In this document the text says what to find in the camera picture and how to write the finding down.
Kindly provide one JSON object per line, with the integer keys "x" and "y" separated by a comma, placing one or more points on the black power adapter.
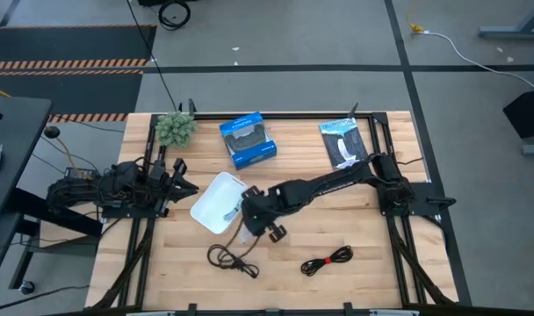
{"x": 76, "y": 173}

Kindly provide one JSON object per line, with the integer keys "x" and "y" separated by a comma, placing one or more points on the black caster wheel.
{"x": 26, "y": 287}

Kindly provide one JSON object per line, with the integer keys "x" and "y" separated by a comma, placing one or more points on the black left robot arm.
{"x": 87, "y": 191}

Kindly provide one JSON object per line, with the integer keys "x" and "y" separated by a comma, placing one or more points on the black hazard-striped floor mat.
{"x": 74, "y": 44}
{"x": 65, "y": 94}

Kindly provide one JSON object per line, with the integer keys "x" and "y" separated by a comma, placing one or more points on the round black puck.
{"x": 52, "y": 131}

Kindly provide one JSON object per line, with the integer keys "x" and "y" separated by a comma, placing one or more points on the green artificial succulent plant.
{"x": 175, "y": 129}

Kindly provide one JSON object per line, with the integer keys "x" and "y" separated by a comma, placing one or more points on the Yellowstone waterfall book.
{"x": 341, "y": 140}

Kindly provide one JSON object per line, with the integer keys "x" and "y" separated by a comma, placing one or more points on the blue game controller box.
{"x": 249, "y": 140}

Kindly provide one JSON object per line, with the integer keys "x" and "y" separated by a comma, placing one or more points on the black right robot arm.
{"x": 337, "y": 180}

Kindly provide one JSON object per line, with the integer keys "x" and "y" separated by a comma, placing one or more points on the black desk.
{"x": 12, "y": 145}

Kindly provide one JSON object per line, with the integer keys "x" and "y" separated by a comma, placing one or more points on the black box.
{"x": 528, "y": 114}

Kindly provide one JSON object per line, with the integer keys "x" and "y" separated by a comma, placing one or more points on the black aluminium table frame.
{"x": 271, "y": 116}

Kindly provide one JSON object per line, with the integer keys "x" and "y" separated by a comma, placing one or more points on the grey metal table leg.
{"x": 513, "y": 31}

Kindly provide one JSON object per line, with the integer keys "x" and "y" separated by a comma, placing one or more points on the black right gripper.
{"x": 258, "y": 215}

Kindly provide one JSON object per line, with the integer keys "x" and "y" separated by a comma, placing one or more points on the white plastic tray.
{"x": 214, "y": 202}

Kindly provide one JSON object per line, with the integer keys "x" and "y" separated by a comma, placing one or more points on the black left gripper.
{"x": 161, "y": 180}

